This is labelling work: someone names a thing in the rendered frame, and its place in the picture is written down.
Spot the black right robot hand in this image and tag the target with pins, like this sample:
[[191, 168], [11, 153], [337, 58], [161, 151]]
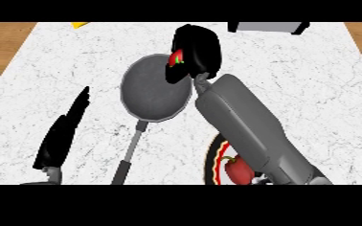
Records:
[[200, 49]]

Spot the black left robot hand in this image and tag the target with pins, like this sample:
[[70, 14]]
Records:
[[59, 137]]

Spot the red tomato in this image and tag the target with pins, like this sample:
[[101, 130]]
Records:
[[176, 58]]

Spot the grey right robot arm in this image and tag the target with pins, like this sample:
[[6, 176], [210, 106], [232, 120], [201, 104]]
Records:
[[246, 124]]

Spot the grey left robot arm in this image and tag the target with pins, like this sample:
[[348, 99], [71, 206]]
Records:
[[49, 175]]

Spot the grey frying pan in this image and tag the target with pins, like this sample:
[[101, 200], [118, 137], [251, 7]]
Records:
[[152, 89]]

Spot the black rimmed plate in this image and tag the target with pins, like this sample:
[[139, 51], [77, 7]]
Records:
[[215, 162]]

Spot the grey and black appliance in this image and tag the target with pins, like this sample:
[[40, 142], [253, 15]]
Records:
[[266, 27]]

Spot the yellow flat object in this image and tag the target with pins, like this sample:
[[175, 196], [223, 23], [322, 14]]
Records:
[[79, 24]]

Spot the red bell pepper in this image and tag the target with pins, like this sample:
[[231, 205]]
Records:
[[240, 170]]

